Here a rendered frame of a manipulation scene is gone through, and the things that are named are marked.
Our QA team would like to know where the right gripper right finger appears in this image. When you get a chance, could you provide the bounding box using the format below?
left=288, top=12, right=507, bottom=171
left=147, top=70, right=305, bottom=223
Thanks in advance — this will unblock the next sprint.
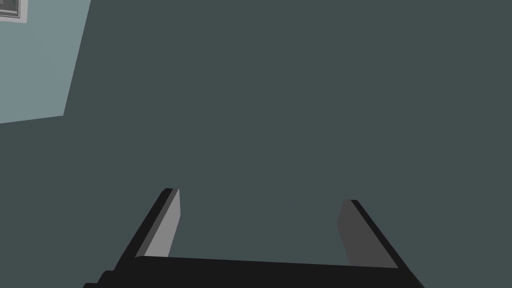
left=336, top=198, right=401, bottom=270

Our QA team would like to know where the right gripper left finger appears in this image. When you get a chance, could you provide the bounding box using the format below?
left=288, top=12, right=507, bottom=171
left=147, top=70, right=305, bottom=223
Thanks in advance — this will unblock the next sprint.
left=119, top=187, right=182, bottom=261

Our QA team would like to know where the framed wall picture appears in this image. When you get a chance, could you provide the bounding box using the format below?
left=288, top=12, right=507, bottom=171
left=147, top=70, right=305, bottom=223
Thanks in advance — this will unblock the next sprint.
left=0, top=0, right=29, bottom=24

